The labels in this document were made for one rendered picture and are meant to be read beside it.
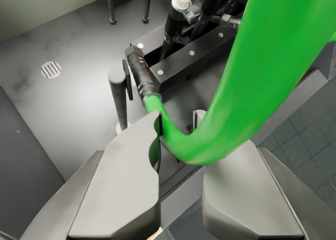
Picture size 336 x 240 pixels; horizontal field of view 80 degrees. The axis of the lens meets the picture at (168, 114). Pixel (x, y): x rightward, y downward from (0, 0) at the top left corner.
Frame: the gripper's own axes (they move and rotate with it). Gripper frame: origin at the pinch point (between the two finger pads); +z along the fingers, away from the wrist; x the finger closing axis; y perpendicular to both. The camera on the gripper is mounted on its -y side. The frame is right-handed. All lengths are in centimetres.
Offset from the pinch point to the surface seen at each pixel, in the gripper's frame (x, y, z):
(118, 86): -5.5, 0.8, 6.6
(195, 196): 3.3, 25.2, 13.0
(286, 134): 83, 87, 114
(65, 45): -27.5, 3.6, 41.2
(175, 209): -0.4, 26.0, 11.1
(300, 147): 93, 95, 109
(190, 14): 2.2, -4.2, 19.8
